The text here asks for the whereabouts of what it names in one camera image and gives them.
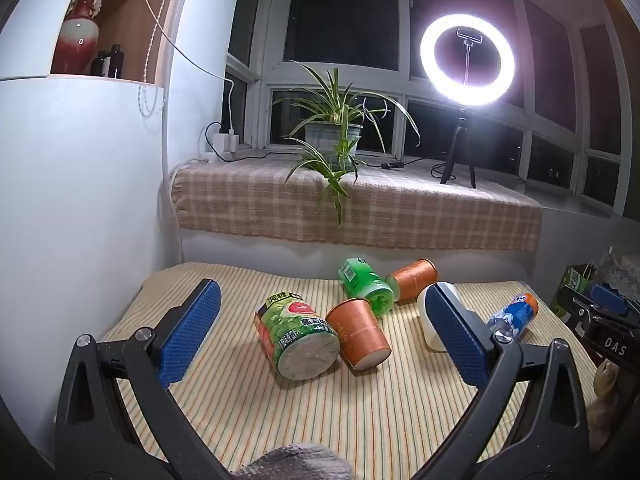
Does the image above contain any white cup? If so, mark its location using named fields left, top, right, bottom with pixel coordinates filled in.
left=417, top=282, right=458, bottom=353

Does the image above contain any plaid cloth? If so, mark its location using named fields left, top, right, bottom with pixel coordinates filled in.
left=170, top=160, right=543, bottom=253

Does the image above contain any white lace cloth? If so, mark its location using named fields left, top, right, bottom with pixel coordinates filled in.
left=599, top=247, right=640, bottom=293

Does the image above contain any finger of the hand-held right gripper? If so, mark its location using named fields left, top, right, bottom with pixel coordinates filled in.
left=589, top=282, right=640, bottom=317

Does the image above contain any white cable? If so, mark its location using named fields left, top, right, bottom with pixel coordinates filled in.
left=132, top=0, right=235, bottom=136

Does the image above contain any white bead cord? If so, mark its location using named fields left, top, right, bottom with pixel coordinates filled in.
left=137, top=0, right=181, bottom=119

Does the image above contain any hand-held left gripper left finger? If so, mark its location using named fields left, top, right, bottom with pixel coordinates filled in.
left=54, top=278, right=235, bottom=480

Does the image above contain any ring light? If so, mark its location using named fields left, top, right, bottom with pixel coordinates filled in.
left=420, top=14, right=516, bottom=107

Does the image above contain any green plastic cup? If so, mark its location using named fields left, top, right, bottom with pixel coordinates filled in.
left=338, top=256, right=395, bottom=318

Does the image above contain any grey knit cloth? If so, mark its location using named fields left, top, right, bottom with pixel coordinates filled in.
left=232, top=442, right=353, bottom=480

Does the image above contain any black tripod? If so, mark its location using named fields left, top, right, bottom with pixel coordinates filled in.
left=440, top=107, right=477, bottom=189

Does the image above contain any red porcelain vase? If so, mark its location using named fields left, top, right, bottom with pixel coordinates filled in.
left=51, top=0, right=115, bottom=75

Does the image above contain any window frame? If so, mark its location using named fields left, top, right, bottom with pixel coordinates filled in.
left=225, top=0, right=632, bottom=211

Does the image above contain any striped table cloth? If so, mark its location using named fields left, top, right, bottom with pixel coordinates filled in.
left=97, top=262, right=601, bottom=480

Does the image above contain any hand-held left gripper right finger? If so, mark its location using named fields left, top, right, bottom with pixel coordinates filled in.
left=415, top=282, right=601, bottom=480

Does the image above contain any phone holder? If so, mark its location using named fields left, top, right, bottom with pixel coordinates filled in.
left=456, top=30, right=483, bottom=86

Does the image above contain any grey plant pot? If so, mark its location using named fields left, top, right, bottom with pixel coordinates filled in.
left=304, top=121, right=363, bottom=158

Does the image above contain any white charger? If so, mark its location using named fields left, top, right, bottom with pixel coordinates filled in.
left=211, top=131, right=239, bottom=154

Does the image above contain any green cardboard box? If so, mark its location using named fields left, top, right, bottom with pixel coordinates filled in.
left=551, top=264, right=601, bottom=318

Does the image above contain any spider plant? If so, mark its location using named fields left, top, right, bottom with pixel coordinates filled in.
left=272, top=60, right=421, bottom=226

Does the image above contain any person's right hand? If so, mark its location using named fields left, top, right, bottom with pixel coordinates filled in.
left=587, top=359, right=623, bottom=453

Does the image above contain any orange paper cup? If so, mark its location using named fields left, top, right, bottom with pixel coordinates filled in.
left=385, top=258, right=440, bottom=303
left=325, top=297, right=392, bottom=372

